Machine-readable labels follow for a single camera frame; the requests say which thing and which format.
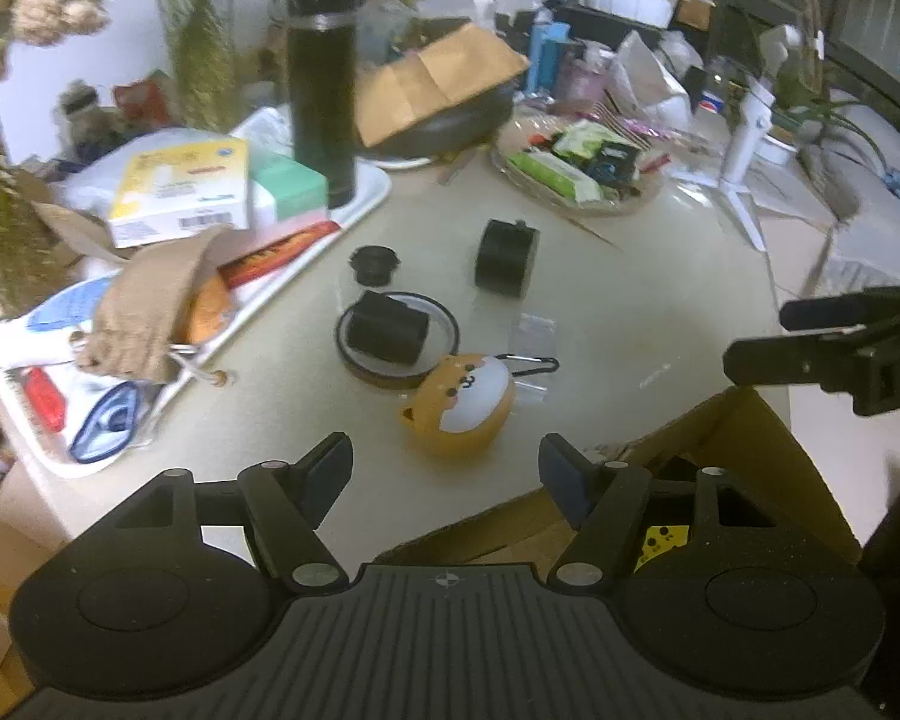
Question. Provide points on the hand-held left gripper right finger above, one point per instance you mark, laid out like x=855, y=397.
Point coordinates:
x=566, y=476

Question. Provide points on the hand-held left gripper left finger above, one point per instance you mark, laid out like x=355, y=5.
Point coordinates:
x=326, y=472

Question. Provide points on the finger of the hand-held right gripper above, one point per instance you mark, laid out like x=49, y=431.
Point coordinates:
x=817, y=311
x=787, y=364

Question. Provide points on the brown cardboard box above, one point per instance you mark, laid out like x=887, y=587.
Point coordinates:
x=750, y=435

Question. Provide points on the yellow tester device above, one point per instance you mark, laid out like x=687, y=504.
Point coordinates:
x=664, y=544

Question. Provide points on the orange dog-shaped round case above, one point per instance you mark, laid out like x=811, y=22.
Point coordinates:
x=461, y=409

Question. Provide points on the black ribbed block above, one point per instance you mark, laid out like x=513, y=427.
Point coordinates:
x=386, y=326

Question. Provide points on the round glass lens filter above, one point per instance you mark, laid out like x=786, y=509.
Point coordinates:
x=442, y=349

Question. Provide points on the small black threaded cap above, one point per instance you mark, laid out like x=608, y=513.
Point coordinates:
x=375, y=264

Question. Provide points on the grey fringed blanket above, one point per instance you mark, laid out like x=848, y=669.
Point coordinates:
x=870, y=187

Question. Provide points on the small clear zip bag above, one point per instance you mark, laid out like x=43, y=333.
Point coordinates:
x=536, y=330

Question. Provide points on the white gimbal tripod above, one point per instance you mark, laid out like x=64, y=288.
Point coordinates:
x=742, y=150

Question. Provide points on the potted green plant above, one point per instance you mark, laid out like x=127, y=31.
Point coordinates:
x=817, y=101

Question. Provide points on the red orange flat packet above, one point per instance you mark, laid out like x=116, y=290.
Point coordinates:
x=277, y=255

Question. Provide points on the blue rimmed clear packet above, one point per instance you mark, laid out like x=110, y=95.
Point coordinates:
x=109, y=420

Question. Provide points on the cola bottle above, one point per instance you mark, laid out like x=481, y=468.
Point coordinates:
x=711, y=94

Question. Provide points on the thin wooden stick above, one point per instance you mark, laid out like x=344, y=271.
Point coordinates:
x=581, y=229

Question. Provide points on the black snack packet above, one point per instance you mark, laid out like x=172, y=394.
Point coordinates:
x=613, y=165

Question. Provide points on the round snack basket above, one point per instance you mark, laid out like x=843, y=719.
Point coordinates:
x=540, y=195

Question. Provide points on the white tray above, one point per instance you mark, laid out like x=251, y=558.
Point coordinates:
x=367, y=191

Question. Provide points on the white plastic bag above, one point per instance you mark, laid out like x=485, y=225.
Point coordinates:
x=649, y=79

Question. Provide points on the green snack packet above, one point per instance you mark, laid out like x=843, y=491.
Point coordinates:
x=585, y=139

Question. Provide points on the green and white box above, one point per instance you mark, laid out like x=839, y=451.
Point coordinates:
x=292, y=184

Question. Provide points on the red tube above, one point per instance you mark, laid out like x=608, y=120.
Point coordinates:
x=43, y=397

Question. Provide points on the green wet wipes pack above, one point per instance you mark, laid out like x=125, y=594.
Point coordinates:
x=555, y=172

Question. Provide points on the yellow medicine box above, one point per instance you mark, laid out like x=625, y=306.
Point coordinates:
x=184, y=187

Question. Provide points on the white blue printed bag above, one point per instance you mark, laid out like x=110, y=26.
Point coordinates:
x=34, y=322

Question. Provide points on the black zip case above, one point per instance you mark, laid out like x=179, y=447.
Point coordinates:
x=457, y=124

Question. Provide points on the blue box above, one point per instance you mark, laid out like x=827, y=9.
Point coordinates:
x=549, y=56

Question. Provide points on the white medicine bag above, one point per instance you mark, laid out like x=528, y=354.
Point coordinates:
x=94, y=180

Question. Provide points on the black thermos flask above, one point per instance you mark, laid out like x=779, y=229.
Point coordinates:
x=321, y=90

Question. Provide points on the brown paper envelope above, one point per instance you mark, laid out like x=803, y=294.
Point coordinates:
x=435, y=79

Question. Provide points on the dried flowers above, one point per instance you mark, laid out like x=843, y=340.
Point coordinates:
x=37, y=11

